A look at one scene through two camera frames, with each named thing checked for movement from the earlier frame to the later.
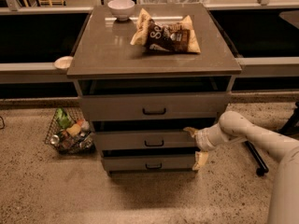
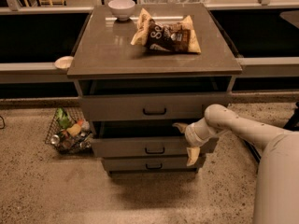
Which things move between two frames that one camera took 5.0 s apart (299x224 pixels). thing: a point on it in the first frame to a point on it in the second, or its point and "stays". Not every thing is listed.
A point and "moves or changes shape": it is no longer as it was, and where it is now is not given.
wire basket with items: (70, 133) stays
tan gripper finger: (201, 160) to (192, 154)
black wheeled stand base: (290, 128) stays
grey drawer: (145, 138) moves or changes shape
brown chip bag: (177, 36) stays
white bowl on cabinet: (121, 7) stays
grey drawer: (159, 106) stays
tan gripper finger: (192, 131) to (181, 126)
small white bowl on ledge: (64, 62) stays
